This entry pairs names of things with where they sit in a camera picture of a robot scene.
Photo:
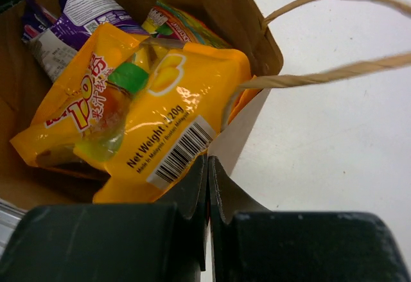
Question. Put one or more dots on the red Fox's candy bag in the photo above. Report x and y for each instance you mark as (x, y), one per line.
(166, 21)

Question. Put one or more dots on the aluminium frame rail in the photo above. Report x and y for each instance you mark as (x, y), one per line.
(10, 216)

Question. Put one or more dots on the purple snack bag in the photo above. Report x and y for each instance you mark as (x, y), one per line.
(55, 41)

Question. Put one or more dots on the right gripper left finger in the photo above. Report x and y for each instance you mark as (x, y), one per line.
(160, 241)

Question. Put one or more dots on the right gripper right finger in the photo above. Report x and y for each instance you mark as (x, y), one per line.
(253, 243)

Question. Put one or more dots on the yellow gummy candy bag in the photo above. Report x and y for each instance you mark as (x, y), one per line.
(136, 109)

